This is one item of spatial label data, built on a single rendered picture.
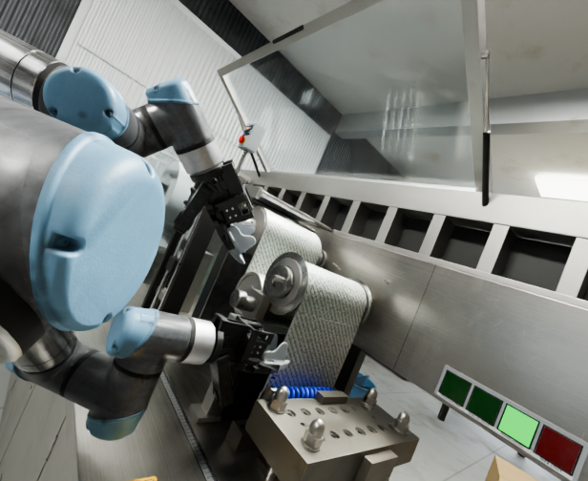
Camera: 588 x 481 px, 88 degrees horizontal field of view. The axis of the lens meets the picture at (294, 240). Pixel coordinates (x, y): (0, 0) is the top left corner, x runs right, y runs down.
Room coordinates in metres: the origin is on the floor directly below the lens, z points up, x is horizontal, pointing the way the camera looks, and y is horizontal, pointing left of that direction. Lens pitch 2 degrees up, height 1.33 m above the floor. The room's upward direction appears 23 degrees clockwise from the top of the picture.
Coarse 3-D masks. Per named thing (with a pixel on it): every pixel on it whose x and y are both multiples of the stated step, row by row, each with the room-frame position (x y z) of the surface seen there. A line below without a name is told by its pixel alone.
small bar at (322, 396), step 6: (318, 390) 0.71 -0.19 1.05; (324, 390) 0.73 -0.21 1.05; (330, 390) 0.74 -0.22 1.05; (336, 390) 0.76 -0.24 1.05; (318, 396) 0.70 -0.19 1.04; (324, 396) 0.70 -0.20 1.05; (330, 396) 0.71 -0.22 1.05; (336, 396) 0.72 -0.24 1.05; (342, 396) 0.74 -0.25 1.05; (324, 402) 0.70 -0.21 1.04; (330, 402) 0.71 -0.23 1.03; (336, 402) 0.73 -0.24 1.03; (342, 402) 0.74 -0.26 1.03
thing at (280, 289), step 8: (280, 264) 0.70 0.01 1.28; (272, 272) 0.71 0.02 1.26; (280, 272) 0.69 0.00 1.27; (288, 272) 0.67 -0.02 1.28; (272, 280) 0.70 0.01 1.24; (288, 280) 0.66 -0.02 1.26; (272, 288) 0.69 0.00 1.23; (280, 288) 0.67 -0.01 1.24; (288, 288) 0.67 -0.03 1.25; (272, 296) 0.68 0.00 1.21; (280, 296) 0.67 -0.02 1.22
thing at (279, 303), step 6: (288, 258) 0.71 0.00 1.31; (276, 264) 0.73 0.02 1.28; (288, 264) 0.70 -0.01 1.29; (294, 264) 0.69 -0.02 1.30; (294, 270) 0.68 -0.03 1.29; (300, 270) 0.67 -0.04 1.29; (300, 276) 0.66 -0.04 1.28; (294, 282) 0.67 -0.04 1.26; (300, 282) 0.66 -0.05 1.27; (294, 288) 0.66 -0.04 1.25; (288, 294) 0.67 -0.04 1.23; (294, 294) 0.66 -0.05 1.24; (276, 300) 0.69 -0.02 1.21; (282, 300) 0.68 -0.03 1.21; (288, 300) 0.66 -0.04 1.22; (282, 306) 0.68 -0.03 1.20
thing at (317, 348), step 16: (304, 320) 0.68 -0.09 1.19; (320, 320) 0.71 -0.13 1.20; (288, 336) 0.66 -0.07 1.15; (304, 336) 0.69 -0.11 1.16; (320, 336) 0.73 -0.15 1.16; (336, 336) 0.76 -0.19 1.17; (352, 336) 0.80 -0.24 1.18; (288, 352) 0.68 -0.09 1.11; (304, 352) 0.71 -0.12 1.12; (320, 352) 0.74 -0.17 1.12; (336, 352) 0.78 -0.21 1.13; (288, 368) 0.69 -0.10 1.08; (304, 368) 0.72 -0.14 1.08; (320, 368) 0.76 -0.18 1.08; (336, 368) 0.80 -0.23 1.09; (272, 384) 0.67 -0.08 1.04; (288, 384) 0.70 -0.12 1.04; (304, 384) 0.74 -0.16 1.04; (320, 384) 0.77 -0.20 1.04
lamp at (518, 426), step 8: (512, 408) 0.60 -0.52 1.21; (504, 416) 0.60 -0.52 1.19; (512, 416) 0.59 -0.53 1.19; (520, 416) 0.58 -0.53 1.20; (504, 424) 0.60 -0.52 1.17; (512, 424) 0.59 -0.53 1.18; (520, 424) 0.58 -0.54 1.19; (528, 424) 0.57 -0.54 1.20; (536, 424) 0.56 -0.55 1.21; (512, 432) 0.59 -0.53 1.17; (520, 432) 0.58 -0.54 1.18; (528, 432) 0.57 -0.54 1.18; (520, 440) 0.57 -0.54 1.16; (528, 440) 0.57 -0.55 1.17
